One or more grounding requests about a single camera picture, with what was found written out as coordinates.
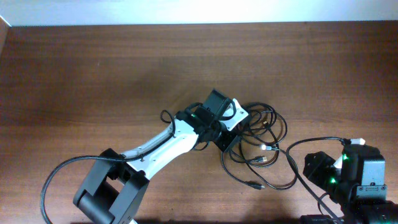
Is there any black usb cable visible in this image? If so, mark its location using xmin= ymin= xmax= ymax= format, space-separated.
xmin=238 ymin=136 xmax=299 ymax=191
xmin=239 ymin=101 xmax=289 ymax=169
xmin=220 ymin=139 xmax=266 ymax=190

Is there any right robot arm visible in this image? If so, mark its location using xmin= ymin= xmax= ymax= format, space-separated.
xmin=303 ymin=144 xmax=397 ymax=224

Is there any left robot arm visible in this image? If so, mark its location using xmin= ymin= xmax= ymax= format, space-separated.
xmin=73 ymin=90 xmax=248 ymax=224

